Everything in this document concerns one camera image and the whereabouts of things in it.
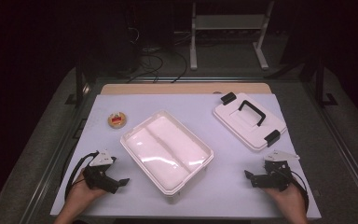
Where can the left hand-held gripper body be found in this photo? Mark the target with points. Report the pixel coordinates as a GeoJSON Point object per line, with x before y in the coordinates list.
{"type": "Point", "coordinates": [96, 179]}

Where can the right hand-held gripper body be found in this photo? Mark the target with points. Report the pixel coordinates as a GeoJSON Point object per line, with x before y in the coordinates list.
{"type": "Point", "coordinates": [276, 177]}

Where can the white divided plastic tray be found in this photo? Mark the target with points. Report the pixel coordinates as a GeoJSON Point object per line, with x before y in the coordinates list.
{"type": "Point", "coordinates": [167, 149]}

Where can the round pastry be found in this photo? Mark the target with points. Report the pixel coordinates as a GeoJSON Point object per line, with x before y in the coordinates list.
{"type": "Point", "coordinates": [117, 119]}

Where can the person's left hand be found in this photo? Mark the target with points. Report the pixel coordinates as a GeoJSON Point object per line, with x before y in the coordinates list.
{"type": "Point", "coordinates": [79, 197]}

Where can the person's right hand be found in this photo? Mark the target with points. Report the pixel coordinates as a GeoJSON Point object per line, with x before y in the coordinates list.
{"type": "Point", "coordinates": [290, 200]}

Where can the white table mat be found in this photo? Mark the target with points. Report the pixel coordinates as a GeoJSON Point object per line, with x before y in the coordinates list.
{"type": "Point", "coordinates": [223, 186]}

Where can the white metal stand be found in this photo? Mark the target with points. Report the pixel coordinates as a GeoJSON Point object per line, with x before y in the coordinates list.
{"type": "Point", "coordinates": [230, 22]}

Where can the black frame post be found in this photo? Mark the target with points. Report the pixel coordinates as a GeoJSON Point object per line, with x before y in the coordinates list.
{"type": "Point", "coordinates": [320, 84]}
{"type": "Point", "coordinates": [79, 84]}

